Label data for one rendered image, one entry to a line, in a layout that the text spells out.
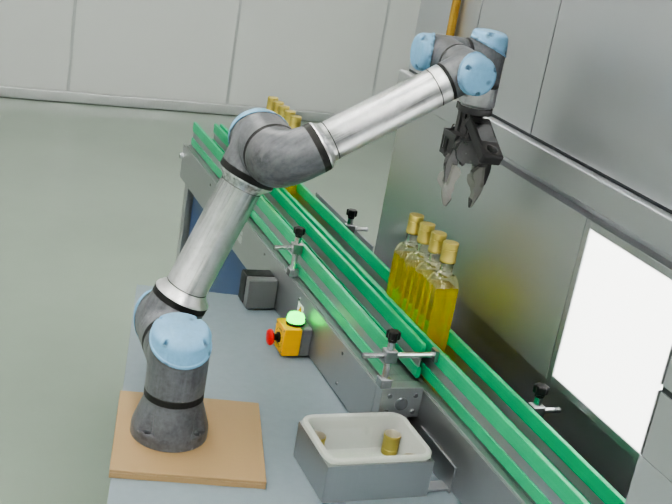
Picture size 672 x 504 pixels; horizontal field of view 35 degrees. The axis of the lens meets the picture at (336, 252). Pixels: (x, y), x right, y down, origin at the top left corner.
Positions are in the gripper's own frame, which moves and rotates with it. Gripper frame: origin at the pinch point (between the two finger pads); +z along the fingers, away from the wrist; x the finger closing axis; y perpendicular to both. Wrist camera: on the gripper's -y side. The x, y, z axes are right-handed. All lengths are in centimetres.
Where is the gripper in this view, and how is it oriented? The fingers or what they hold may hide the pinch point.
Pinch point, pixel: (459, 202)
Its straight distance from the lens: 225.8
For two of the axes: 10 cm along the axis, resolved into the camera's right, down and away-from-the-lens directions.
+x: -9.3, -0.4, -3.6
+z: -1.7, 9.3, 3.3
